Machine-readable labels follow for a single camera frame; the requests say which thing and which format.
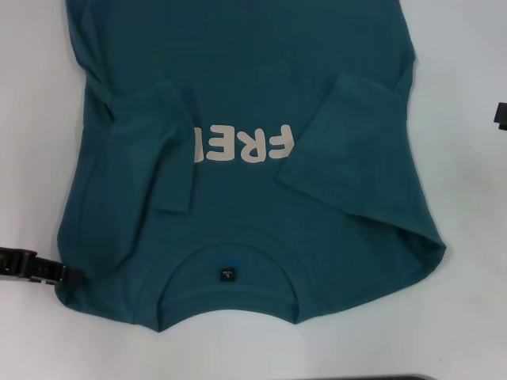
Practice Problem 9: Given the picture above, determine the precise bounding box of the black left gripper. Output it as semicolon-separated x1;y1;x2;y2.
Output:
0;245;86;286

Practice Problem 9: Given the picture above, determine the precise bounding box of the teal T-shirt with FREE print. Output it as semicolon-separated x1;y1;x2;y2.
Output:
53;0;448;333

